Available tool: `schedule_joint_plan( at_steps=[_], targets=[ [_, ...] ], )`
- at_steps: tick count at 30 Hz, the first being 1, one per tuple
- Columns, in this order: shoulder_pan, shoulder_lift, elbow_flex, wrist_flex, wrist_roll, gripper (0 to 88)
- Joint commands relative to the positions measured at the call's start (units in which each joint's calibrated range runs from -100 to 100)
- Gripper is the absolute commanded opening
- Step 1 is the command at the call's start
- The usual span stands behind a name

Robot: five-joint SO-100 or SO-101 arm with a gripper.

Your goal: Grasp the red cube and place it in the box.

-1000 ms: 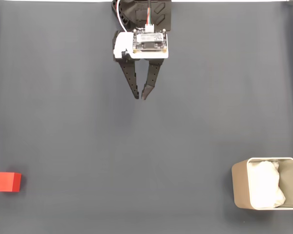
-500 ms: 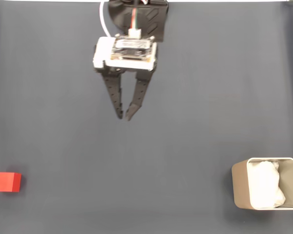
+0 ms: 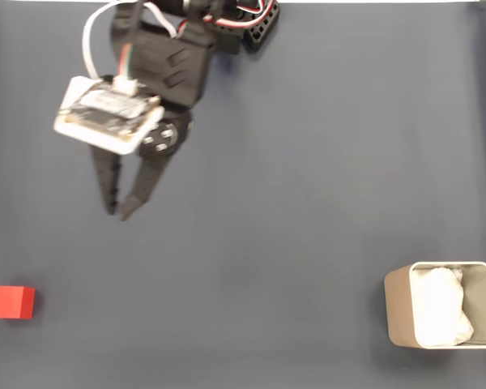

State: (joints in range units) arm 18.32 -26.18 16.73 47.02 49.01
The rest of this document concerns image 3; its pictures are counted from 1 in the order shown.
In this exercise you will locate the red cube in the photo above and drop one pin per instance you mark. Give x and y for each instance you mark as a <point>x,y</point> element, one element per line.
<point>10,302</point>

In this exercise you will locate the beige square box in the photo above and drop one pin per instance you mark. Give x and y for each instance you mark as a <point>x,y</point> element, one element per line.
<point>397,308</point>

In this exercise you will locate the white crumpled tissue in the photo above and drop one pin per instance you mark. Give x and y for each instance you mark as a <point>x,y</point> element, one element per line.
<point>437,304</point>

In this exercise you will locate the white camera board mount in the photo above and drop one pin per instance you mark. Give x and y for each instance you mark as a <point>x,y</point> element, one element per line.
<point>105,117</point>

